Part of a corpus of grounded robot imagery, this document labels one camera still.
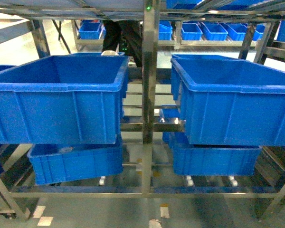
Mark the lower blue bin left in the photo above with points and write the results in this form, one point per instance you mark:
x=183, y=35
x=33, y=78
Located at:
x=54, y=163

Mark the blue bin behind container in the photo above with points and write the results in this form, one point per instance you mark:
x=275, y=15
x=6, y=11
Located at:
x=216, y=57
x=92, y=54

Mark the white round object in bin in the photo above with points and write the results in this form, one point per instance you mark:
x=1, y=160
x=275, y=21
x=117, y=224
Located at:
x=109, y=53

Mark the blue bin behind left container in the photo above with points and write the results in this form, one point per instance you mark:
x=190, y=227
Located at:
x=92, y=54

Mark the left shelf blue container right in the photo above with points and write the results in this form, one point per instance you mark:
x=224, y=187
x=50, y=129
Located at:
x=229, y=102

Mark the lower blue bin right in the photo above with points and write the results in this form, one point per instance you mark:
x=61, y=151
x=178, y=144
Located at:
x=213, y=161

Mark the shelf blue container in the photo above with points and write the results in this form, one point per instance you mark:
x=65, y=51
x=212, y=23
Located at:
x=229, y=102
x=68, y=99

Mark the stainless steel left shelf frame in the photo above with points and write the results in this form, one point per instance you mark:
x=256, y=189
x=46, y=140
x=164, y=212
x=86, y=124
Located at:
x=148, y=107

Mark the blue bin behind right container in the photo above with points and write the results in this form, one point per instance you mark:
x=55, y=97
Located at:
x=216, y=57

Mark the person in dark trousers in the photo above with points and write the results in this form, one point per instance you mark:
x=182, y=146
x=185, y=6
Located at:
x=130, y=31

